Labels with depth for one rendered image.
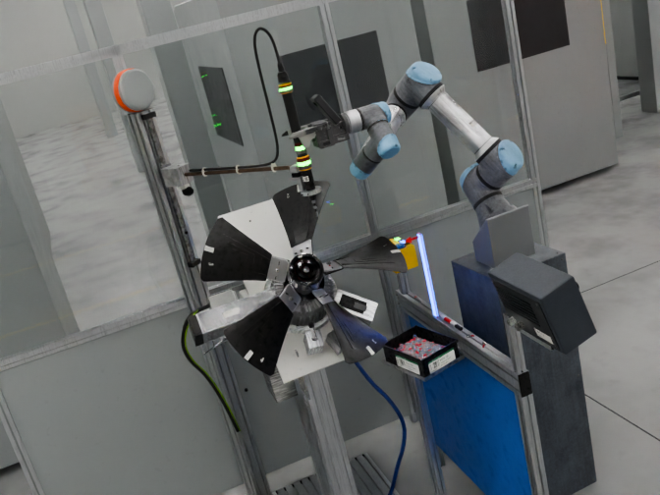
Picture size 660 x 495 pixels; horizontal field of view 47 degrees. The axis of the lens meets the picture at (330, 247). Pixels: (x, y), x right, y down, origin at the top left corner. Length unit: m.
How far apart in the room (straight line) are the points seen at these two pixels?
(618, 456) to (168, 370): 1.92
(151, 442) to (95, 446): 0.23
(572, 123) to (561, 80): 0.39
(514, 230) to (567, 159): 4.07
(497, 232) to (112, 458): 1.89
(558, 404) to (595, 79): 4.29
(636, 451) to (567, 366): 0.64
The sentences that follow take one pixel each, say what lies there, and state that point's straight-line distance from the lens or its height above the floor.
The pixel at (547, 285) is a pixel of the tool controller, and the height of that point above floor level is 1.24.
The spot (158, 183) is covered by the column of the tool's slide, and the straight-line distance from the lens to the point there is 2.97.
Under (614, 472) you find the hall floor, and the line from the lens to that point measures 3.40.
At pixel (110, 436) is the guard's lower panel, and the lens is 3.46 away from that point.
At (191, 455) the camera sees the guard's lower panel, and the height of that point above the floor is 0.29.
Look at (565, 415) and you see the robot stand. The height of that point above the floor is 0.36.
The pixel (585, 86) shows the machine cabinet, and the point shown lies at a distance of 6.88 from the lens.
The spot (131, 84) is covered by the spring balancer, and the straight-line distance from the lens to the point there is 2.93.
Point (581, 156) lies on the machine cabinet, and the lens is 6.93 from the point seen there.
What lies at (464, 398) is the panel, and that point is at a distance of 2.93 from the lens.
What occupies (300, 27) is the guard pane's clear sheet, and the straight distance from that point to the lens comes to 3.23.
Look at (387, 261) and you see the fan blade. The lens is 2.62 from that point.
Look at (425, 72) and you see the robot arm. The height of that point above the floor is 1.71.
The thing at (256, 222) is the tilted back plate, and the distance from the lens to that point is 2.91.
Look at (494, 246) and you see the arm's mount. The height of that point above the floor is 1.09.
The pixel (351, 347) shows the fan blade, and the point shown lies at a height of 0.98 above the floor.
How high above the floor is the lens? 2.08
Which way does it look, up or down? 19 degrees down
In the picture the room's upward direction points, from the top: 14 degrees counter-clockwise
